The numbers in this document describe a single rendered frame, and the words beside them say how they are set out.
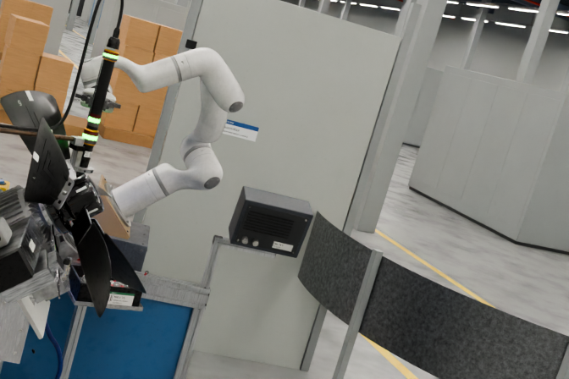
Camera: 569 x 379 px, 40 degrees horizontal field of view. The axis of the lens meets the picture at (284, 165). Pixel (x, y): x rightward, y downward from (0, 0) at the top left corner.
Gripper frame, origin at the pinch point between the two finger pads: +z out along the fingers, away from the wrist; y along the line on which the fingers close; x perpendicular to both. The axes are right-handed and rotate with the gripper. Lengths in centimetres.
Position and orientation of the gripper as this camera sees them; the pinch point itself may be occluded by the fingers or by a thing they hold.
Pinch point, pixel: (97, 102)
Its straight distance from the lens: 238.9
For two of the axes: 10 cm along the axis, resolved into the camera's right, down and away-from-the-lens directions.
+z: 2.1, 2.0, -9.6
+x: 2.8, -9.5, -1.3
